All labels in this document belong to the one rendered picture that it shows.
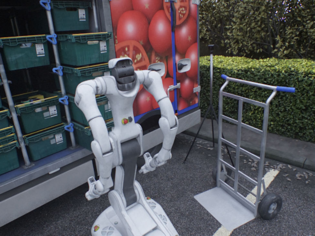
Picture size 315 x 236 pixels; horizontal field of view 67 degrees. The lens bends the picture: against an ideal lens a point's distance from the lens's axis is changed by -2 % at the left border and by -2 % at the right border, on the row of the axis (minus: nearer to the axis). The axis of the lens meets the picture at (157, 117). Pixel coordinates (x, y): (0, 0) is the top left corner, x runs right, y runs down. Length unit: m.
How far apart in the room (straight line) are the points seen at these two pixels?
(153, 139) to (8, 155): 1.60
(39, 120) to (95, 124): 1.18
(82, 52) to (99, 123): 1.04
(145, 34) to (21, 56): 1.25
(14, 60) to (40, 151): 0.83
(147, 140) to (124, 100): 1.65
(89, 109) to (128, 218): 0.86
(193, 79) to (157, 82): 1.99
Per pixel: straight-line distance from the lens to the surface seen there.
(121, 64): 1.38
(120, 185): 1.74
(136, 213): 1.84
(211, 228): 2.40
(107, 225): 1.96
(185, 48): 3.29
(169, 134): 1.50
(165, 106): 1.46
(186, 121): 3.51
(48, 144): 2.45
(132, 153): 1.55
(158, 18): 2.90
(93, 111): 1.26
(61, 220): 2.72
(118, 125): 1.45
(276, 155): 3.50
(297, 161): 3.45
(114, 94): 1.34
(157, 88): 1.49
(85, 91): 1.29
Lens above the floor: 1.68
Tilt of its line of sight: 20 degrees down
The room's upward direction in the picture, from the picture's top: 4 degrees counter-clockwise
